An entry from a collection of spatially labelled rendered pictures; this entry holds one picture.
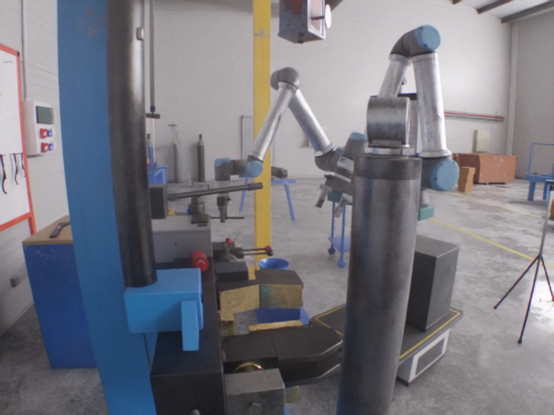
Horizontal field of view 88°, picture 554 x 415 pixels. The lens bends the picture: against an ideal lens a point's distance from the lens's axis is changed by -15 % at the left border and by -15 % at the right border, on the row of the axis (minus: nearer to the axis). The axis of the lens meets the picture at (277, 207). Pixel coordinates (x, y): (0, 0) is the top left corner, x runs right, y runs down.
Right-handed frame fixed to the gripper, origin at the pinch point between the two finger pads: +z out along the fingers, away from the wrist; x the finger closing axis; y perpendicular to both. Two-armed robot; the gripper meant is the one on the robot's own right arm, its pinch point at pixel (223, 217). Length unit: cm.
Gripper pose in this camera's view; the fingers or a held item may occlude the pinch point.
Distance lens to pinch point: 196.2
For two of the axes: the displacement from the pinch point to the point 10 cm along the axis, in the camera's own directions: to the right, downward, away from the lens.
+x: 0.5, -2.1, 9.8
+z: 0.0, 9.8, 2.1
